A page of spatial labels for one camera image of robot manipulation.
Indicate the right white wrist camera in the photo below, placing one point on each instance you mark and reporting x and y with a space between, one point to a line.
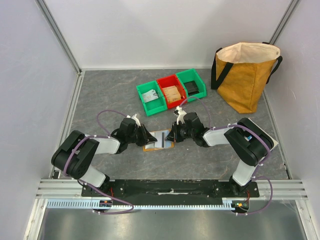
179 113

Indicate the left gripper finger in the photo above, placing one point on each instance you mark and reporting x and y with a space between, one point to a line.
145 135
144 142

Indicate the black wallet in bin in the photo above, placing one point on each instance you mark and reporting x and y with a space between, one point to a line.
191 88

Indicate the right green plastic bin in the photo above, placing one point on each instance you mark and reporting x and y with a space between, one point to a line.
190 75

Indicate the orange leather card holder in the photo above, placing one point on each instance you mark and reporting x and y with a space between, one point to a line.
150 147

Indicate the mustard tote bag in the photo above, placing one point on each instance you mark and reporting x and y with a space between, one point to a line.
240 72

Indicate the red plastic bin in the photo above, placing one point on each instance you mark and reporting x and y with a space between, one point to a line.
170 81

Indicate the brown cards in red bin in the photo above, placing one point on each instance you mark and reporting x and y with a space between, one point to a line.
172 94

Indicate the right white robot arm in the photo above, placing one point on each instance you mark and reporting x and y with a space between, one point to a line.
250 142

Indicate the left green plastic bin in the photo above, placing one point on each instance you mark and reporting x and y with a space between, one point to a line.
153 107

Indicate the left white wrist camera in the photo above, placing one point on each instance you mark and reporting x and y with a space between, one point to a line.
135 117

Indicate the green plastic bin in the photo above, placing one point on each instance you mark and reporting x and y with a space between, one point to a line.
190 75
153 107

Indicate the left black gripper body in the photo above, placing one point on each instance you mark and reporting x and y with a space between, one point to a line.
138 132

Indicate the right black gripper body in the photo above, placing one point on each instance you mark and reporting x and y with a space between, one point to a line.
177 133

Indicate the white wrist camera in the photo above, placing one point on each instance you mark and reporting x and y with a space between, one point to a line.
135 117
179 113

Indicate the blue razor package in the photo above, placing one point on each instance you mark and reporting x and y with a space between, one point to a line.
273 143

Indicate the slotted cable duct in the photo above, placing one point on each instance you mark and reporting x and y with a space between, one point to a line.
97 204

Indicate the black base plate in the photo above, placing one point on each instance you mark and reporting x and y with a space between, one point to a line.
172 192

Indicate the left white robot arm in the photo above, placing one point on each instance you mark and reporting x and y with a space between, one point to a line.
74 156

